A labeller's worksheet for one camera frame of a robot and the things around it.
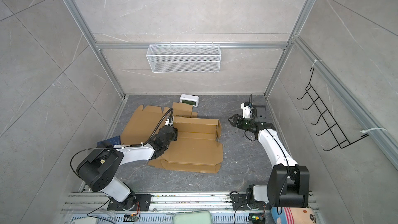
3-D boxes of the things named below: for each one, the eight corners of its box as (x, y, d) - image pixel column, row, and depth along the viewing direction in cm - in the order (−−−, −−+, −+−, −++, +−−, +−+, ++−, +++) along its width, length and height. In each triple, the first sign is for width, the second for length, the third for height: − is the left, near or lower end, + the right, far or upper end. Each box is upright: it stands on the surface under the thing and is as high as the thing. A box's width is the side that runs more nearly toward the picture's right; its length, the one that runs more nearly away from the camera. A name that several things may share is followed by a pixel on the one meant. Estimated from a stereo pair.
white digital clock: (179, 103, 115) (179, 98, 111) (182, 97, 119) (182, 92, 115) (197, 107, 113) (197, 102, 109) (200, 100, 117) (200, 96, 113)
